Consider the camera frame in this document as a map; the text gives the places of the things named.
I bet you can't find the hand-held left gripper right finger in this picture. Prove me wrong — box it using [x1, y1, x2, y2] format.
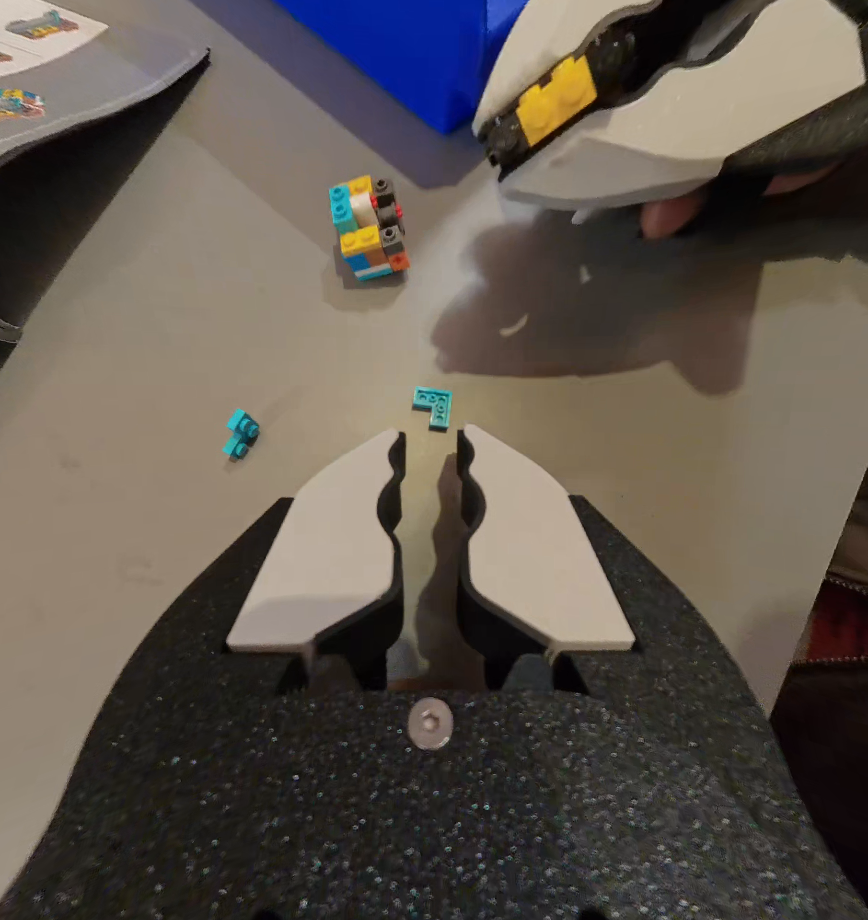
[457, 424, 636, 669]

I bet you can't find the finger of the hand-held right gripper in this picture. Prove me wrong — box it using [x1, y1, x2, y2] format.
[472, 0, 783, 170]
[497, 0, 868, 213]

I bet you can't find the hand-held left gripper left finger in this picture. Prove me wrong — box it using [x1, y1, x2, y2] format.
[225, 429, 406, 669]

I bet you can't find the yellow and black brick assembly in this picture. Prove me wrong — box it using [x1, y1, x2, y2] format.
[477, 54, 600, 170]

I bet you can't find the teal corner plate brick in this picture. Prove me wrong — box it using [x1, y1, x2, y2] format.
[412, 386, 454, 432]
[222, 408, 261, 461]

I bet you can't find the person's right hand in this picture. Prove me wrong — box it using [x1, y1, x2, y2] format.
[637, 161, 841, 242]

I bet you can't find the blue storage bin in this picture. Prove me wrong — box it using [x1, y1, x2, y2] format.
[272, 0, 532, 136]

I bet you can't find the multicoloured brick model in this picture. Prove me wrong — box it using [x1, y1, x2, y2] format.
[328, 176, 412, 283]

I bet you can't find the person in brown jacket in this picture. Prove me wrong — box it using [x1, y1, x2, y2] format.
[768, 431, 868, 920]

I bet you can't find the brick instruction booklet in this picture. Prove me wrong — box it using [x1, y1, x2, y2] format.
[0, 0, 212, 346]

